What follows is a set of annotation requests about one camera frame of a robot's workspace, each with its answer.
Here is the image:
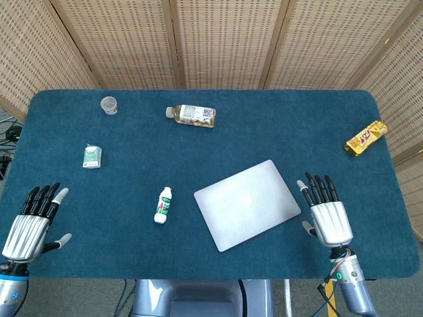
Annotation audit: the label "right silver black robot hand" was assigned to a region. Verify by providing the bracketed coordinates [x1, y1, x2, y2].
[296, 172, 354, 248]

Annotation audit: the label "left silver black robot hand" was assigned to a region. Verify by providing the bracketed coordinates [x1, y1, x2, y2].
[1, 182, 73, 264]

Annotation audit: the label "silver laptop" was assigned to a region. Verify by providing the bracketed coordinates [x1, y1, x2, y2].
[193, 159, 302, 253]

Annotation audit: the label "yellow floor tape strip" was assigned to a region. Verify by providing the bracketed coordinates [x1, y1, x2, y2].
[324, 279, 338, 317]

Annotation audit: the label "blue table mat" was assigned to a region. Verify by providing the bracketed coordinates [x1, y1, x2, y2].
[0, 88, 416, 281]

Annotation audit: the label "white table leg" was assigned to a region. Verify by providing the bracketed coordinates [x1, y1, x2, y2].
[283, 279, 293, 317]

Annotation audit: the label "yellow snack packet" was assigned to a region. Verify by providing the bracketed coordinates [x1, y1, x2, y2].
[345, 120, 389, 158]

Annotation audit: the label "green white tissue pack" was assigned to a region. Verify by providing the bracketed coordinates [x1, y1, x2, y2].
[82, 143, 102, 170]

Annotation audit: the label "white milk drink bottle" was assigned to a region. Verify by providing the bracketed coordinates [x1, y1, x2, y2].
[153, 186, 173, 225]

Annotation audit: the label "grey robot torso base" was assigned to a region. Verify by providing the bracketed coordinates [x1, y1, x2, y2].
[132, 279, 275, 317]

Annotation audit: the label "clear plastic cup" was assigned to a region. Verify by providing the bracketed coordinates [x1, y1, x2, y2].
[100, 96, 120, 116]

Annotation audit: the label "tea bottle with white label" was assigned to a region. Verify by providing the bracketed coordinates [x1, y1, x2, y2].
[165, 104, 217, 129]

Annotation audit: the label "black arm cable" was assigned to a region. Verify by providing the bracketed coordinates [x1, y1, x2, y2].
[317, 273, 336, 310]

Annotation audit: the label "black floor cables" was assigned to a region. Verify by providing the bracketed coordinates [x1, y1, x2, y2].
[0, 118, 24, 181]

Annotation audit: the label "blue floor cable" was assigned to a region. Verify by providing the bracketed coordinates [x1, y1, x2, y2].
[114, 279, 136, 317]

